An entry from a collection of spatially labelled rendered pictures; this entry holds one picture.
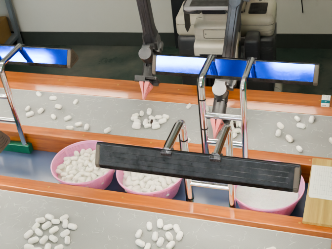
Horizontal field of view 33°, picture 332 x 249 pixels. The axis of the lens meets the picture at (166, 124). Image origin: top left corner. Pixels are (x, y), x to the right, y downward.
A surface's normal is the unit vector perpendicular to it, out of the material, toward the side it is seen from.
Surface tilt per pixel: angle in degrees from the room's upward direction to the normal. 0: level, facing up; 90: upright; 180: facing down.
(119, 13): 90
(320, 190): 0
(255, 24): 90
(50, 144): 90
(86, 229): 0
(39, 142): 90
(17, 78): 0
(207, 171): 58
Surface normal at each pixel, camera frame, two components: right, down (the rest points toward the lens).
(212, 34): -0.20, 0.70
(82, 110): -0.11, -0.80
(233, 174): -0.31, 0.07
